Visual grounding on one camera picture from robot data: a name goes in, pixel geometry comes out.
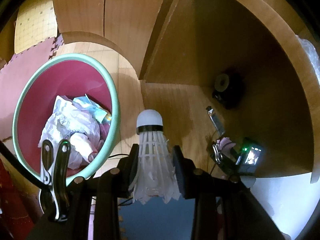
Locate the teal snack bag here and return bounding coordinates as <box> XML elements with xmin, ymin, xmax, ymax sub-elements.
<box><xmin>74</xmin><ymin>94</ymin><xmax>113</xmax><ymax>125</ymax></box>

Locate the bubble wrap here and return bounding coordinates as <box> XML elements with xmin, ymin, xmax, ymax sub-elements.
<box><xmin>296</xmin><ymin>35</ymin><xmax>320</xmax><ymax>85</ymax></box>

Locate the white shuttlecock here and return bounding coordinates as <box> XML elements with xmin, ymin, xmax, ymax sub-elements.
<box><xmin>128</xmin><ymin>109</ymin><xmax>181</xmax><ymax>204</ymax></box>

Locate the silver tube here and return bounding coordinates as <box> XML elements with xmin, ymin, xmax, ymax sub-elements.
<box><xmin>205</xmin><ymin>106</ymin><xmax>225</xmax><ymax>135</ymax></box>

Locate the yellow patterned mat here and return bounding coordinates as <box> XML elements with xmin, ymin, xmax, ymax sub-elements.
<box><xmin>14</xmin><ymin>4</ymin><xmax>59</xmax><ymax>54</ymax></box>

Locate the pink paper scrap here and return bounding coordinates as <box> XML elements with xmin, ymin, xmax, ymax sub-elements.
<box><xmin>218</xmin><ymin>136</ymin><xmax>237</xmax><ymax>151</ymax></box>

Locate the white plastic bag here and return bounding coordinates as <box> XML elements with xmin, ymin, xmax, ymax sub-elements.
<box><xmin>37</xmin><ymin>95</ymin><xmax>104</xmax><ymax>169</ymax></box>

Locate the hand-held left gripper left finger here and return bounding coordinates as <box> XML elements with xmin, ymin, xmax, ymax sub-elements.
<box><xmin>67</xmin><ymin>144</ymin><xmax>140</xmax><ymax>240</ymax></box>

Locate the thin black cord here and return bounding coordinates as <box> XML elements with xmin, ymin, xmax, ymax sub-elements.
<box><xmin>90</xmin><ymin>152</ymin><xmax>134</xmax><ymax>215</ymax></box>

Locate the blue foam floor mat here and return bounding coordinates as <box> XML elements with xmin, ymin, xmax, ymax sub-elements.
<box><xmin>117</xmin><ymin>195</ymin><xmax>198</xmax><ymax>240</ymax></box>

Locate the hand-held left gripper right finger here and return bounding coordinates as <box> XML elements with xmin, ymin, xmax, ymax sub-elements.
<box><xmin>172</xmin><ymin>145</ymin><xmax>285</xmax><ymax>240</ymax></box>

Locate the metal spring clip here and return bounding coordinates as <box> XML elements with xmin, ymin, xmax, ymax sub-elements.
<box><xmin>39</xmin><ymin>140</ymin><xmax>72</xmax><ymax>222</ymax></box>
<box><xmin>212</xmin><ymin>144</ymin><xmax>223</xmax><ymax>165</ymax></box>

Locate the pink foam floor mat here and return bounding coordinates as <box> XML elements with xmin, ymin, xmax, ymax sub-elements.
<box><xmin>0</xmin><ymin>34</ymin><xmax>65</xmax><ymax>140</ymax></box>

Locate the wooden cabinet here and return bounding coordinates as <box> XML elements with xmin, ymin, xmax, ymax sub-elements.
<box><xmin>51</xmin><ymin>0</ymin><xmax>180</xmax><ymax>80</ymax></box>

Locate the black cable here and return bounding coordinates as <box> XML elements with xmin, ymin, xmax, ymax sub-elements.
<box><xmin>0</xmin><ymin>140</ymin><xmax>48</xmax><ymax>190</ymax></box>

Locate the green-rimmed red bin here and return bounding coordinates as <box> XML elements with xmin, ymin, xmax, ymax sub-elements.
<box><xmin>12</xmin><ymin>53</ymin><xmax>121</xmax><ymax>180</ymax></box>

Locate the red patterned cloth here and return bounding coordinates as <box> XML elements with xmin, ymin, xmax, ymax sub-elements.
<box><xmin>0</xmin><ymin>155</ymin><xmax>48</xmax><ymax>240</ymax></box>

